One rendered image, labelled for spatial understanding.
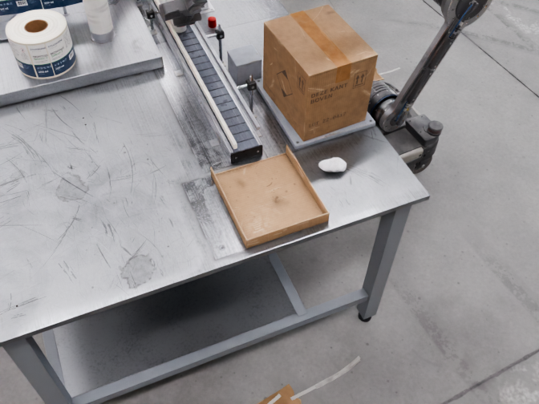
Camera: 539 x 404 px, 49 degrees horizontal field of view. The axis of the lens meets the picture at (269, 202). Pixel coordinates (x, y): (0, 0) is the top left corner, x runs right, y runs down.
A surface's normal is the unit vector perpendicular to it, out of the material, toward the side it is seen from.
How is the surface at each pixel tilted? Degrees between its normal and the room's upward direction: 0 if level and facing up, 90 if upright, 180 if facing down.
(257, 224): 0
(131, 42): 0
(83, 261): 0
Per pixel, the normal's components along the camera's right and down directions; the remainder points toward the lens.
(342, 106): 0.45, 0.69
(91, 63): 0.02, -0.63
